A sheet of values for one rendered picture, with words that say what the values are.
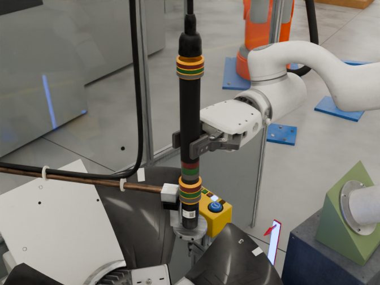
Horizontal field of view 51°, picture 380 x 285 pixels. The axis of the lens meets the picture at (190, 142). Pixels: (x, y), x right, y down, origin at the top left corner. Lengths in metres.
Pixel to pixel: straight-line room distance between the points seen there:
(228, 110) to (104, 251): 0.57
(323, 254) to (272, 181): 1.82
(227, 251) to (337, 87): 0.54
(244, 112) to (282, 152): 2.87
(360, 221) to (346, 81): 0.75
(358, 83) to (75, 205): 0.75
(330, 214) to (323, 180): 1.95
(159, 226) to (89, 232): 0.26
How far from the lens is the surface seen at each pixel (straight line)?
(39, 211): 1.09
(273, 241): 1.24
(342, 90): 0.79
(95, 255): 1.13
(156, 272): 0.94
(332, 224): 1.45
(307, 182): 3.31
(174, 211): 0.79
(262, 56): 0.81
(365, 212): 1.42
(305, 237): 1.53
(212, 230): 1.37
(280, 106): 0.81
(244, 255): 1.11
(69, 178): 0.83
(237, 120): 0.73
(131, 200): 0.95
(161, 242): 0.93
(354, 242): 1.45
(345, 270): 1.47
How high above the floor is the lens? 2.00
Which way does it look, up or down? 33 degrees down
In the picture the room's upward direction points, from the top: straight up
